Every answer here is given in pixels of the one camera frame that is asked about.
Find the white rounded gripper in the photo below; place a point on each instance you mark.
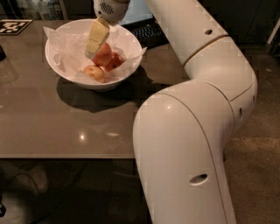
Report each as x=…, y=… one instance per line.
x=112, y=10

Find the large top red apple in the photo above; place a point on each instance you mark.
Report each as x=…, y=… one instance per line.
x=103, y=57

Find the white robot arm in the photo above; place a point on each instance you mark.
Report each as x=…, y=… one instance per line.
x=179, y=132

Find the white ceramic bowl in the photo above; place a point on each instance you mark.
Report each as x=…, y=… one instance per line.
x=65, y=74

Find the small right red apple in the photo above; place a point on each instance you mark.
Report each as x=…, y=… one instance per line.
x=115, y=62

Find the front yellowish red apple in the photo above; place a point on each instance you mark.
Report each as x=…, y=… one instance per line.
x=95, y=72

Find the white crumpled paper liner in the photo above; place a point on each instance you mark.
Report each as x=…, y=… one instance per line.
x=67, y=49

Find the black open laptop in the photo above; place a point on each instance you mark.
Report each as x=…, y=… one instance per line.
x=140, y=21

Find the bottles on background shelf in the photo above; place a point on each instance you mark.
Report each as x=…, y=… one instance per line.
x=38, y=9

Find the black white marker tag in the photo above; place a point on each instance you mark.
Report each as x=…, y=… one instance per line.
x=13, y=26

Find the black object at left edge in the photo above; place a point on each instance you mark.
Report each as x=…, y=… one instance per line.
x=2, y=53

